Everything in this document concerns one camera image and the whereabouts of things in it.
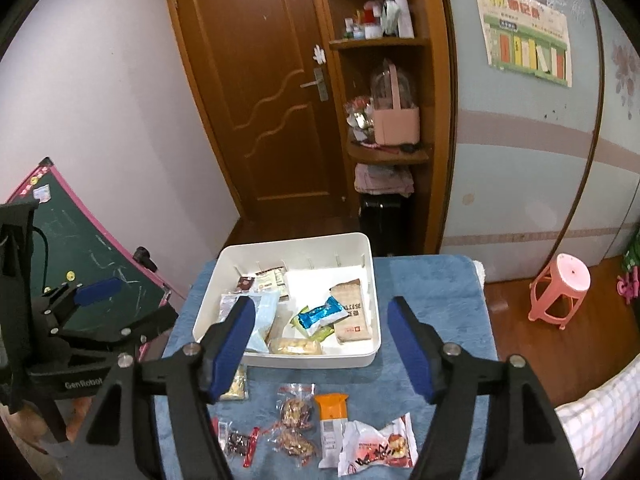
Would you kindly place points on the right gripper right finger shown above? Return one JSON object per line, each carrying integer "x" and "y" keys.
{"x": 418, "y": 345}

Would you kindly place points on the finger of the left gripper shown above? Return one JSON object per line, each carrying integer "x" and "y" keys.
{"x": 99, "y": 291}
{"x": 150, "y": 326}

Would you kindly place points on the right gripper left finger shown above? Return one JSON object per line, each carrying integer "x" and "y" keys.
{"x": 223, "y": 347}

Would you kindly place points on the brown soda cracker packet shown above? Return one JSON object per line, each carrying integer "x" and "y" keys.
{"x": 354, "y": 327}

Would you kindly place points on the blue white snack packet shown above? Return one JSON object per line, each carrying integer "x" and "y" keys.
{"x": 329, "y": 313}

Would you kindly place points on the green snack packet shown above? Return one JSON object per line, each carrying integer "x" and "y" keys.
{"x": 320, "y": 335}

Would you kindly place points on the large clear bread bag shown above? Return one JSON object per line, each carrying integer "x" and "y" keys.
{"x": 266, "y": 306}

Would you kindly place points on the yellow puffed rice cake packet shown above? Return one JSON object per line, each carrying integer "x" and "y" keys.
{"x": 295, "y": 347}

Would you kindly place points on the small dark red packet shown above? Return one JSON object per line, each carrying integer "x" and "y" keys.
{"x": 244, "y": 284}

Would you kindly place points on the brown white snack packet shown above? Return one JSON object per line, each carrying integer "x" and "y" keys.
{"x": 272, "y": 280}

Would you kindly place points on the upper walnut date packet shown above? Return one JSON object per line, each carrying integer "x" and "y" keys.
{"x": 295, "y": 406}

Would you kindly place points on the walnut date packet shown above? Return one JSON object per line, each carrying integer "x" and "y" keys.
{"x": 295, "y": 406}
{"x": 292, "y": 443}

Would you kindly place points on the red edged dark candy packet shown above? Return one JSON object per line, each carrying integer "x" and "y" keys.
{"x": 235, "y": 443}

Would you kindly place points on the orange white snack packet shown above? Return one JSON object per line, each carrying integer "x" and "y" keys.
{"x": 332, "y": 417}

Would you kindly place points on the blue fuzzy table cloth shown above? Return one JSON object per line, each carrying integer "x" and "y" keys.
{"x": 443, "y": 291}

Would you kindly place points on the red white jujube snack bag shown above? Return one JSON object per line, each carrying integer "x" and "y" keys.
{"x": 364, "y": 446}

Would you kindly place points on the white plastic storage bin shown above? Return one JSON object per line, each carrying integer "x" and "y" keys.
{"x": 312, "y": 266}

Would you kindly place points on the lower walnut date packet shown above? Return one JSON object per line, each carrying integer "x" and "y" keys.
{"x": 292, "y": 443}

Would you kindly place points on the pink plastic stool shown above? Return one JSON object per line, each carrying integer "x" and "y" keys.
{"x": 565, "y": 277}

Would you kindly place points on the folded pink clothes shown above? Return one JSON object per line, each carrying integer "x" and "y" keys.
{"x": 382, "y": 180}

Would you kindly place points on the white checked bedding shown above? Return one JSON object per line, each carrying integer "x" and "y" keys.
{"x": 600, "y": 424}

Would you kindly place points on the pink toy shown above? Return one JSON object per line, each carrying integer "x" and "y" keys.
{"x": 627, "y": 286}

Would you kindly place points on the pink basket clear dome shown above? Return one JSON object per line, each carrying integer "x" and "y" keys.
{"x": 396, "y": 116}

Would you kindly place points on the brown wooden door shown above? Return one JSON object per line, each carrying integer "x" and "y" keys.
{"x": 267, "y": 105}

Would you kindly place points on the light blue wardrobe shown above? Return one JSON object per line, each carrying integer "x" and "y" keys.
{"x": 547, "y": 155}

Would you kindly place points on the wooden corner shelf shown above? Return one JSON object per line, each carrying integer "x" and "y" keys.
{"x": 430, "y": 62}

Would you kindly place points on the bottles on top shelf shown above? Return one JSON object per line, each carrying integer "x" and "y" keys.
{"x": 378, "y": 19}

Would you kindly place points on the green chalkboard pink frame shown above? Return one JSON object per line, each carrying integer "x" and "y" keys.
{"x": 75, "y": 248}

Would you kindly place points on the colourful wall poster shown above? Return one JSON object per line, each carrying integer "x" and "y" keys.
{"x": 527, "y": 37}

